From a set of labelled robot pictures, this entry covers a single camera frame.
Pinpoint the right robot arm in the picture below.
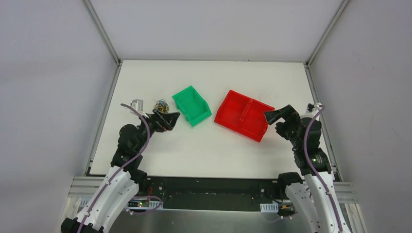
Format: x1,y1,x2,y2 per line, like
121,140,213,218
264,102,351,233

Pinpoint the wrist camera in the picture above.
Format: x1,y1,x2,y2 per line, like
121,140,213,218
131,99,144,112
306,102,324,115

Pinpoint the wire bundle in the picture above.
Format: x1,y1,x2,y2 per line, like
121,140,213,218
153,99,170,114

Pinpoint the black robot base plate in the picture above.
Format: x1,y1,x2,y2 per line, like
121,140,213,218
129,176,289,212

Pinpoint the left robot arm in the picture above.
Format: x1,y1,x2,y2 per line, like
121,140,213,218
61,110,180,233

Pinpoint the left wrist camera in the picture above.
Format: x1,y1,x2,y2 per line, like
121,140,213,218
131,99,144,112

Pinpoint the red double plastic bin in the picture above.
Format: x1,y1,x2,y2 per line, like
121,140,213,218
214,90,275,142

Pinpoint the green plastic bin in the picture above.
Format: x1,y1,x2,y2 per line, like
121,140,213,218
172,86,212,127

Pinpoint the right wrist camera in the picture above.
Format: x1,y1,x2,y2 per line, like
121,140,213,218
306,102,324,115

